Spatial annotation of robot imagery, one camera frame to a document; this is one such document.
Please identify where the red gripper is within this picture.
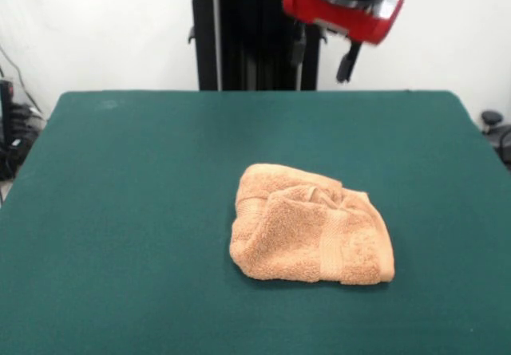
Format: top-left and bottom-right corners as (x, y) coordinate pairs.
(281, 0), (406, 84)

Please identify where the orange terry towel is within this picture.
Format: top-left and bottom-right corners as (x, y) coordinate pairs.
(228, 163), (396, 286)

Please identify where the dark green table cloth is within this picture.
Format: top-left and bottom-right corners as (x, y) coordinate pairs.
(0, 89), (511, 355)

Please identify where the black electronics box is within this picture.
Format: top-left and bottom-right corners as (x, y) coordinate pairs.
(0, 77), (20, 181)

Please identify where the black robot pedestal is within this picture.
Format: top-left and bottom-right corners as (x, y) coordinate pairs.
(174, 0), (329, 92)

